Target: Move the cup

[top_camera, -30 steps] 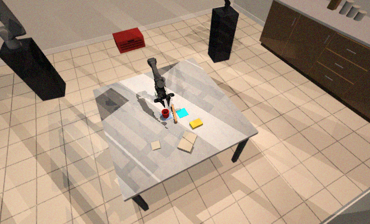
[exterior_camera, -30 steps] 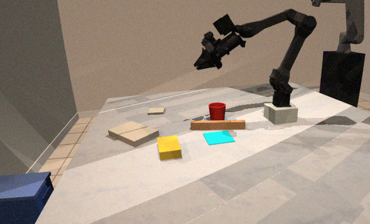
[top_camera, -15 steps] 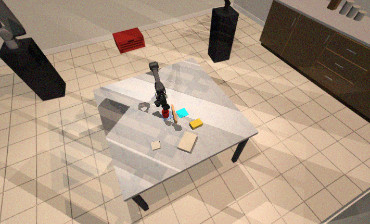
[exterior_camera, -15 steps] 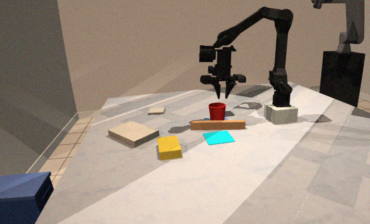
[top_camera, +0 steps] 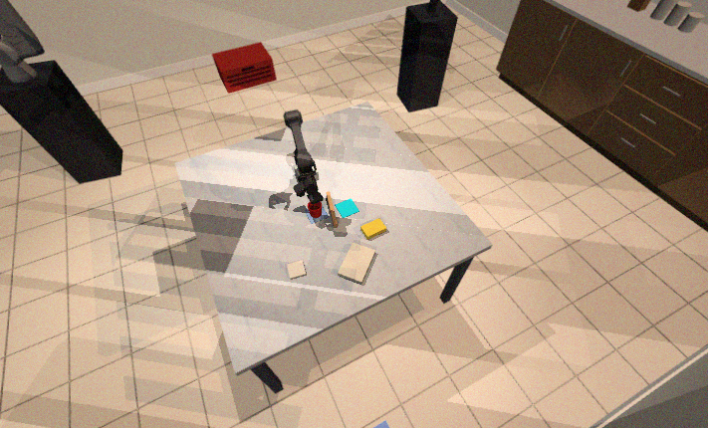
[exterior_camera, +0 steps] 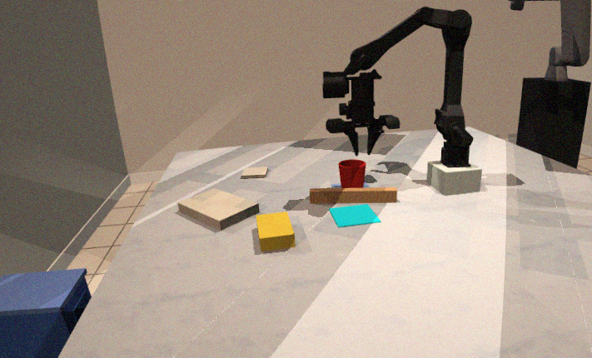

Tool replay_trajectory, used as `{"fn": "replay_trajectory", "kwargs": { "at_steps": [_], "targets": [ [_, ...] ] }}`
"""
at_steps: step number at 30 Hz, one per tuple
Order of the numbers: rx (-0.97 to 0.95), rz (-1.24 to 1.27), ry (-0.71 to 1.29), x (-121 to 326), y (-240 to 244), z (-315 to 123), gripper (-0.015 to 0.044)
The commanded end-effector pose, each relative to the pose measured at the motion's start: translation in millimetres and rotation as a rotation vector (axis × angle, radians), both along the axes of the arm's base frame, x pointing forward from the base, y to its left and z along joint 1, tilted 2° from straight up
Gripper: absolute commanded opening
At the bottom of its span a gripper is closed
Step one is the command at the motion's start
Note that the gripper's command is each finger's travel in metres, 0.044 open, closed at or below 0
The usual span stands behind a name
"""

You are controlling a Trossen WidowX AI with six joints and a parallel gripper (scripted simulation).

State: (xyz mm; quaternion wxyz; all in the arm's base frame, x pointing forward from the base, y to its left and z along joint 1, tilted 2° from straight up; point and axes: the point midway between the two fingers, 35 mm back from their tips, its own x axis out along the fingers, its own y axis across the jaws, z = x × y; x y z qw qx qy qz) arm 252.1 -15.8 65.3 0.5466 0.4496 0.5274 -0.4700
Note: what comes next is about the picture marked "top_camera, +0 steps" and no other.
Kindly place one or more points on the red cup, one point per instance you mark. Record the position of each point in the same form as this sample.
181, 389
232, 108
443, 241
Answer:
315, 210

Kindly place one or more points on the yellow block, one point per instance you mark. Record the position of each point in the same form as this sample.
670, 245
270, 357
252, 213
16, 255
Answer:
373, 228

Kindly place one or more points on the beige flat block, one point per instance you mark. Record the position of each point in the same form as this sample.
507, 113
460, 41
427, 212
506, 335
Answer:
356, 263
296, 269

